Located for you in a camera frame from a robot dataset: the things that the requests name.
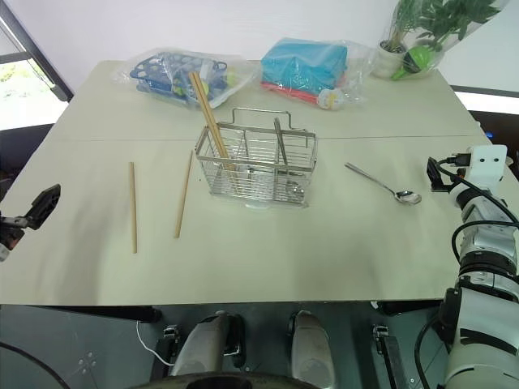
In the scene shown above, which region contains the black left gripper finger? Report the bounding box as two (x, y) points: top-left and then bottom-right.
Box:
(24, 184), (62, 223)
(28, 190), (62, 231)

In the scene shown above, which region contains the grey robot right foot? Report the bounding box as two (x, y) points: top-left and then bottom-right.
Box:
(287, 310), (338, 389)

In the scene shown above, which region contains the teal cloth stack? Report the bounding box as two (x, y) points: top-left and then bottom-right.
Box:
(259, 37), (350, 92)

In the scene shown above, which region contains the white floor cable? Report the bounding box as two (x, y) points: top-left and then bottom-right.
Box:
(135, 319), (174, 366)

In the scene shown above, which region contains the red cloth stack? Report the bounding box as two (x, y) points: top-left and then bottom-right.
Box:
(259, 79), (325, 105)

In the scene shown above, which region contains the steel spoon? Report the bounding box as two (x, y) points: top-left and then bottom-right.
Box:
(273, 118), (306, 203)
(344, 162), (423, 205)

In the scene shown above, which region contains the blue plastic rack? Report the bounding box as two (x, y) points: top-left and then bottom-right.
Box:
(130, 52), (229, 102)

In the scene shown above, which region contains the white round toy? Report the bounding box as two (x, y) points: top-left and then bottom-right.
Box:
(317, 88), (346, 111)

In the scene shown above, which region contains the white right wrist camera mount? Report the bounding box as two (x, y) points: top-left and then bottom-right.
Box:
(464, 144), (508, 192)

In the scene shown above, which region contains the green plastic maraca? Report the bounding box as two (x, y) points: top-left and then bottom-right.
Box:
(390, 45), (435, 81)

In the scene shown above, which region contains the black window frame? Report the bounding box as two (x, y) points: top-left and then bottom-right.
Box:
(0, 0), (75, 103)

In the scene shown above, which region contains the grey robot left foot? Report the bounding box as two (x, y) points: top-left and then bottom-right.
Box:
(168, 310), (246, 378)

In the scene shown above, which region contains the clear plastic bag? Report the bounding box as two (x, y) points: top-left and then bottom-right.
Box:
(110, 47), (255, 111)
(257, 36), (376, 112)

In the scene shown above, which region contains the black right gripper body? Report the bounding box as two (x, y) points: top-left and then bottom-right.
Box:
(441, 163), (468, 192)

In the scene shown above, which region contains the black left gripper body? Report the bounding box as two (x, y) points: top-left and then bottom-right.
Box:
(0, 215), (30, 249)

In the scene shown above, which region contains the wooden chopstick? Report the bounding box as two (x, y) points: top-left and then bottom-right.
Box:
(187, 72), (233, 171)
(129, 161), (139, 254)
(192, 71), (238, 172)
(174, 150), (195, 240)

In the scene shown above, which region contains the green leafy plant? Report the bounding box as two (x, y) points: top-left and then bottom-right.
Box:
(384, 0), (502, 52)

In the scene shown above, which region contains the black table leg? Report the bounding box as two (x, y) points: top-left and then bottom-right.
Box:
(153, 323), (182, 365)
(371, 323), (411, 389)

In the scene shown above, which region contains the black floor cable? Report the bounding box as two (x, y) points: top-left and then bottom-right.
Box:
(0, 341), (72, 389)

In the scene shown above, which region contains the steel wire cutlery basket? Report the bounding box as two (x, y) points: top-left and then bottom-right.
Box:
(195, 108), (318, 209)

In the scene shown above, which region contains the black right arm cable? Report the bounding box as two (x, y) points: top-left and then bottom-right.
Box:
(414, 152), (519, 389)

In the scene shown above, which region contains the dark rounded robot torso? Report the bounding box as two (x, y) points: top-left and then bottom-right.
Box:
(128, 374), (340, 389)

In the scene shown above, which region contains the white plant pot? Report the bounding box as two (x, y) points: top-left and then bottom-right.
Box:
(371, 39), (408, 79)

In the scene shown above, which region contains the grey robot foot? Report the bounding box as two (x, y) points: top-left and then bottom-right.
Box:
(168, 310), (246, 378)
(287, 310), (338, 389)

